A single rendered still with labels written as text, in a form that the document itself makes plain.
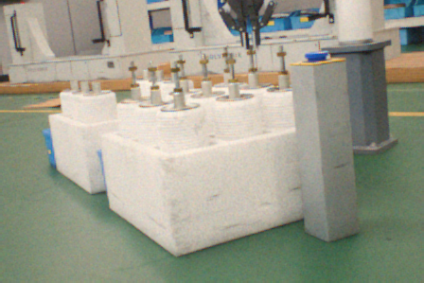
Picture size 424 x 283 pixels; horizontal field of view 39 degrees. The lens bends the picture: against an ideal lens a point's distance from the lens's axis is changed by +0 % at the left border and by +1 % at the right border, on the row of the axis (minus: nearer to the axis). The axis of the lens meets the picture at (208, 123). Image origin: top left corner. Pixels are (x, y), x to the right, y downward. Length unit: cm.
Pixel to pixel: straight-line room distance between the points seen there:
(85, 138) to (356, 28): 78
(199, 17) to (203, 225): 316
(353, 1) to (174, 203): 86
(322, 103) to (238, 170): 20
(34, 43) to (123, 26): 134
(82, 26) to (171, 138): 789
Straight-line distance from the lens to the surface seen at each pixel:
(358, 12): 167
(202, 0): 415
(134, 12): 471
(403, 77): 317
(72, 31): 882
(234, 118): 111
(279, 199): 115
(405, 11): 613
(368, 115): 167
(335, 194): 105
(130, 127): 129
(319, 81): 101
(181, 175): 104
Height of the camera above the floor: 39
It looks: 9 degrees down
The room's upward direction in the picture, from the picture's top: 7 degrees counter-clockwise
